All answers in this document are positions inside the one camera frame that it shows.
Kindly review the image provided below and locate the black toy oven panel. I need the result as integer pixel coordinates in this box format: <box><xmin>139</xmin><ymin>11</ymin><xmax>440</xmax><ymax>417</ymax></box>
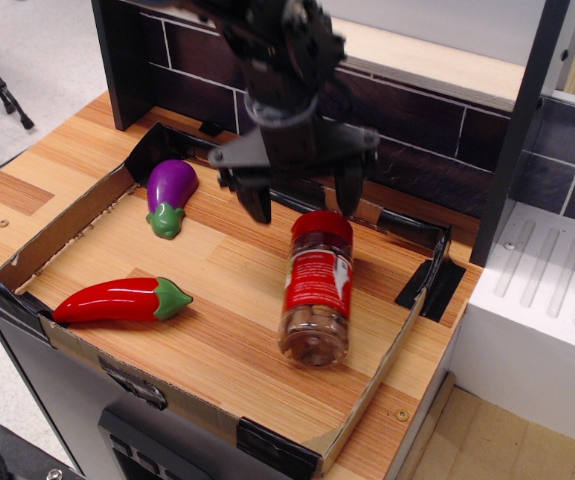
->
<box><xmin>97</xmin><ymin>407</ymin><xmax>228</xmax><ymax>480</ymax></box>

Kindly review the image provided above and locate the white toy sink drainboard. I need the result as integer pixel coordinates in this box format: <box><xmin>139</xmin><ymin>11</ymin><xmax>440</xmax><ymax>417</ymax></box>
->
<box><xmin>450</xmin><ymin>204</ymin><xmax>575</xmax><ymax>440</ymax></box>

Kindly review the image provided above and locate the red toy chili pepper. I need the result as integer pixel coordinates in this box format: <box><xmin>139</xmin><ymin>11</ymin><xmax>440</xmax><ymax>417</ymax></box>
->
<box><xmin>52</xmin><ymin>277</ymin><xmax>193</xmax><ymax>324</ymax></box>

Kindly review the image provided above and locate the brass screw front right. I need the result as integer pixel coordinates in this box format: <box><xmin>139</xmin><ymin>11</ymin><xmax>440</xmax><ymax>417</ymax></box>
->
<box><xmin>396</xmin><ymin>410</ymin><xmax>409</xmax><ymax>422</ymax></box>

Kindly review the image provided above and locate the dark shelf frame with backsplash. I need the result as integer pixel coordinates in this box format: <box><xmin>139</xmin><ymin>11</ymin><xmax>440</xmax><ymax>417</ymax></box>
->
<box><xmin>92</xmin><ymin>1</ymin><xmax>568</xmax><ymax>266</ymax></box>

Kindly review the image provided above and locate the red-lidded spice bottle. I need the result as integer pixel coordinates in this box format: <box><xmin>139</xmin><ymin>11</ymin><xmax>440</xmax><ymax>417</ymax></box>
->
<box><xmin>278</xmin><ymin>210</ymin><xmax>353</xmax><ymax>367</ymax></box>

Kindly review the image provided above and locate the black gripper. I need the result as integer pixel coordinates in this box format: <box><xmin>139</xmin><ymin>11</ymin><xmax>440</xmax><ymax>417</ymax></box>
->
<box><xmin>208</xmin><ymin>95</ymin><xmax>380</xmax><ymax>224</ymax></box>

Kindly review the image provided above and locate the purple toy eggplant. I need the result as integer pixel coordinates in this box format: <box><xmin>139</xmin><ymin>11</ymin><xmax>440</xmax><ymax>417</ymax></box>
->
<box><xmin>146</xmin><ymin>159</ymin><xmax>199</xmax><ymax>239</ymax></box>

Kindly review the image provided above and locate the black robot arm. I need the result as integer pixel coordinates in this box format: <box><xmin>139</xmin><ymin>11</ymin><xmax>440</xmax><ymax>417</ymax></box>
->
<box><xmin>166</xmin><ymin>1</ymin><xmax>379</xmax><ymax>224</ymax></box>

